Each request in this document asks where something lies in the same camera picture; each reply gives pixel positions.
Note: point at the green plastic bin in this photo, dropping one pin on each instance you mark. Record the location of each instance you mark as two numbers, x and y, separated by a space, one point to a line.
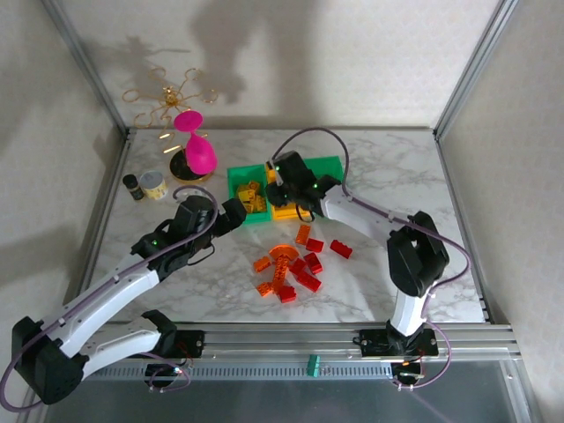
235 174
328 165

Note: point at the orange lego brick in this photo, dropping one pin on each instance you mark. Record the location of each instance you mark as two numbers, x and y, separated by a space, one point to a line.
303 233
265 288
261 263

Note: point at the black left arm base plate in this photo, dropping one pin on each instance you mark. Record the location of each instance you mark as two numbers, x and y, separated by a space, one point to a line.
194 343

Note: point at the pink wine glass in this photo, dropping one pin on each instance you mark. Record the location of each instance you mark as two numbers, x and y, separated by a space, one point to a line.
199 154

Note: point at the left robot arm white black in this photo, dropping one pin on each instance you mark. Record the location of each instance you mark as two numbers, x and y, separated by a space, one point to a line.
110 286

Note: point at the orange lego arch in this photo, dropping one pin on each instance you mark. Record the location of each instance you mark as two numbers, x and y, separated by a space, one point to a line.
284 251

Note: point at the grey metal panel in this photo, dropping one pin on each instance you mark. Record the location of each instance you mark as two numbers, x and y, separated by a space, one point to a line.
273 403

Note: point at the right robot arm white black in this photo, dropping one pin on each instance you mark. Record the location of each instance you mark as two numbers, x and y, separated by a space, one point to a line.
361 216

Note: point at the small circuit board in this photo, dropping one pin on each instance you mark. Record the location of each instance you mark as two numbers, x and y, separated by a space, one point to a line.
165 373
407 373

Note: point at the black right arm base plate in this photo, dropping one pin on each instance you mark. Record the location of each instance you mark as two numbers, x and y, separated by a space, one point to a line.
374 343

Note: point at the small black bottle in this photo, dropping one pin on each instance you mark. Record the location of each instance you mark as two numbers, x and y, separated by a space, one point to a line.
132 187

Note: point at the long orange lego plate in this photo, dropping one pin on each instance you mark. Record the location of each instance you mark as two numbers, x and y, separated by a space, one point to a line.
280 273

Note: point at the green terminal block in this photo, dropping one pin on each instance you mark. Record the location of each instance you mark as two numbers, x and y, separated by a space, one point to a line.
315 365

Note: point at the aluminium frame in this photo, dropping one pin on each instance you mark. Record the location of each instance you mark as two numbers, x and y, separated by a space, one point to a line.
282 339

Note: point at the white yellow paper cup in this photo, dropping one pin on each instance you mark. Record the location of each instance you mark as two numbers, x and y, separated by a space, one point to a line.
154 187

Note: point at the yellow plastic bin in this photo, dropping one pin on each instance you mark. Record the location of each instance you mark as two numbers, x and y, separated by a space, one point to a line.
286 214

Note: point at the red lego brick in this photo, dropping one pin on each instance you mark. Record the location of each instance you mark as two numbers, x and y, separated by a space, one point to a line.
297 266
314 245
308 281
341 248
287 294
313 263

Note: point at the large yellow lego brick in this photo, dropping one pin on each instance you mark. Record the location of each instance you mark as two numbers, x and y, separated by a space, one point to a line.
247 204

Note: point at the long yellow lego plate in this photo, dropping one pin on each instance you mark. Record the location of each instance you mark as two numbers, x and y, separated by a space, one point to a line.
261 195

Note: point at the yellow sloped lego brick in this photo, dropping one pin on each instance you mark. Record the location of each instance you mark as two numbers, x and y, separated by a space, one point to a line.
254 187

